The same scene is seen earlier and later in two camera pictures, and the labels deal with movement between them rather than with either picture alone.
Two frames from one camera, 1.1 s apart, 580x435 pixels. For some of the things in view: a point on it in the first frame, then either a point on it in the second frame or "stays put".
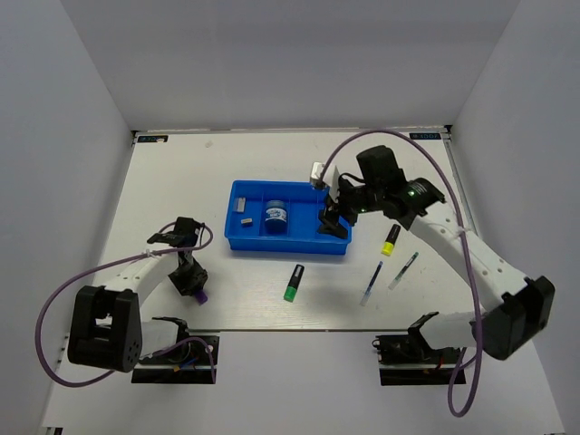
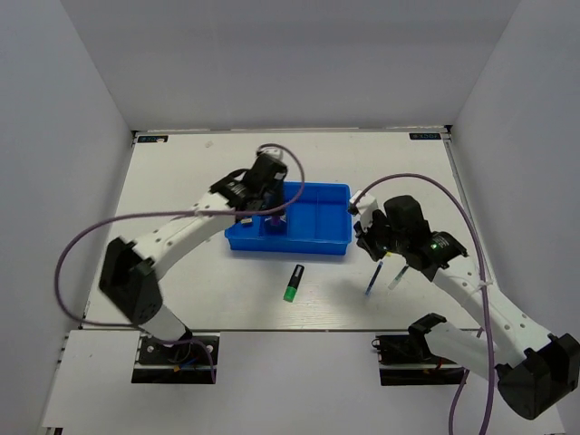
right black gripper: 330,216 to 364,240
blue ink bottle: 275,217 stays put
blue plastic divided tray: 280,216 stays put
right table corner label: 425,136 stays put
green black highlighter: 293,284 stays put
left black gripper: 183,285 to 280,198
